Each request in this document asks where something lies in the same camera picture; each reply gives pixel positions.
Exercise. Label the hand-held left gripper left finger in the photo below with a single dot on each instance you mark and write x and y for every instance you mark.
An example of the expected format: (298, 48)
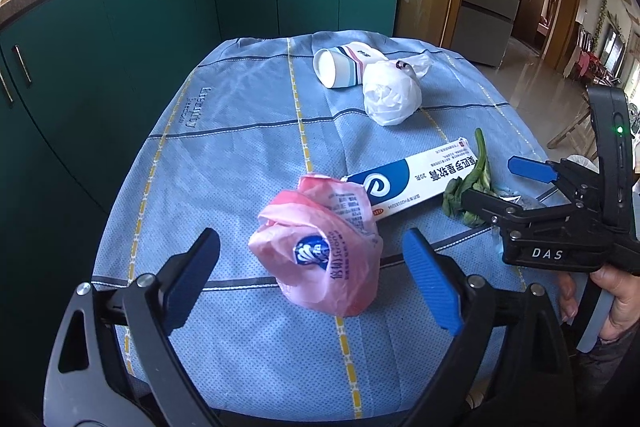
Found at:
(192, 277)

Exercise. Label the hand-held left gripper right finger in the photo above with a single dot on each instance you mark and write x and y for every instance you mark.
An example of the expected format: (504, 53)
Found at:
(432, 282)

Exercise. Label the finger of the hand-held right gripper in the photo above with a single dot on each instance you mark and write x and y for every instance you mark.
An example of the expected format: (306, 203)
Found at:
(532, 169)
(500, 209)

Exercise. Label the green vegetable leaves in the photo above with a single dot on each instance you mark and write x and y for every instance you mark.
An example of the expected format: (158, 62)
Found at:
(457, 202)

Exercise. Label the white and blue ointment box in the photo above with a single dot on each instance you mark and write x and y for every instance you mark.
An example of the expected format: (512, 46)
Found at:
(415, 177)

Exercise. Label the small pink plastic bag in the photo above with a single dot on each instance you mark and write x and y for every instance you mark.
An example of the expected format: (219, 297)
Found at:
(340, 277)

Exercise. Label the white plastic bag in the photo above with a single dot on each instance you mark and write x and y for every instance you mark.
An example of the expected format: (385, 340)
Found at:
(392, 97)

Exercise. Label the striped paper cup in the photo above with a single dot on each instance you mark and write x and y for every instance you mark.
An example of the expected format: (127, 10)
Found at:
(335, 67)

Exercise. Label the person's right hand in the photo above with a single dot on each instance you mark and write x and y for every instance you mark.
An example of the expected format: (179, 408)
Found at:
(625, 302)

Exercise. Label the wooden bench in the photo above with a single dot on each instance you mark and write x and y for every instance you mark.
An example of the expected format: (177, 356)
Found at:
(570, 134)

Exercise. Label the wooden chair with pink cloth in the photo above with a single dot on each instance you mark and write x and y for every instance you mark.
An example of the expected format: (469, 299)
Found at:
(580, 57)

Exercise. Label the blue checked tablecloth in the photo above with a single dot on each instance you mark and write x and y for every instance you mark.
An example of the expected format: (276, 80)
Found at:
(225, 157)

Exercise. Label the green wall garland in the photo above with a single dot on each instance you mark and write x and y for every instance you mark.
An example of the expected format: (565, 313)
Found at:
(602, 7)

